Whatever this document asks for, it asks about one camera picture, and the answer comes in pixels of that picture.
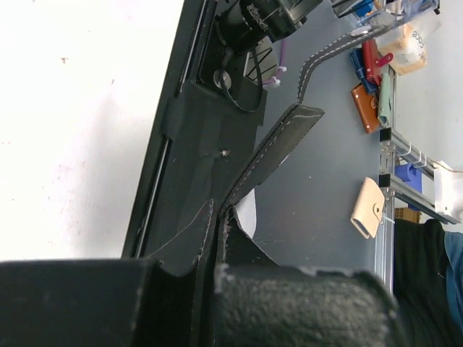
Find blue plastic block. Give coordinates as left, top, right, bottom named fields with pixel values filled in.
left=395, top=163, right=422, bottom=192

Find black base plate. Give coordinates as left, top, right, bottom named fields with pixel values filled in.
left=122, top=1, right=267, bottom=257

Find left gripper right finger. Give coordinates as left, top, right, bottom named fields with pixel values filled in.
left=213, top=211, right=409, bottom=347

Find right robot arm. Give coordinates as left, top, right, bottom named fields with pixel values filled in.
left=216, top=0, right=321, bottom=55

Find aluminium frame rail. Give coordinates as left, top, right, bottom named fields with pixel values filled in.
left=375, top=68, right=460, bottom=289

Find green leather pouch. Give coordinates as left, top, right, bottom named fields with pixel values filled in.
left=377, top=73, right=392, bottom=128

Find white plastic bracket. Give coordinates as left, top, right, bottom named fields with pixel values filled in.
left=433, top=160, right=462, bottom=220

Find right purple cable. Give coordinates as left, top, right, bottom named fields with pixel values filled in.
left=262, top=38, right=290, bottom=90

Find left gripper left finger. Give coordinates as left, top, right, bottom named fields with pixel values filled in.
left=0, top=197, right=220, bottom=347

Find brown leather card holder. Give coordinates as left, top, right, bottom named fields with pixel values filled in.
left=351, top=83, right=380, bottom=134

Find tissue packet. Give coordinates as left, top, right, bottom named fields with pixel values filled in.
left=375, top=12, right=441, bottom=76

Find beige leather card holder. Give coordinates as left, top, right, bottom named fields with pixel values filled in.
left=350, top=177, right=385, bottom=239

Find black leather card holder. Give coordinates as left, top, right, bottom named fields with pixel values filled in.
left=224, top=23, right=390, bottom=232

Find red clip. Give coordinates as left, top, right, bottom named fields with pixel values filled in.
left=362, top=39, right=394, bottom=86

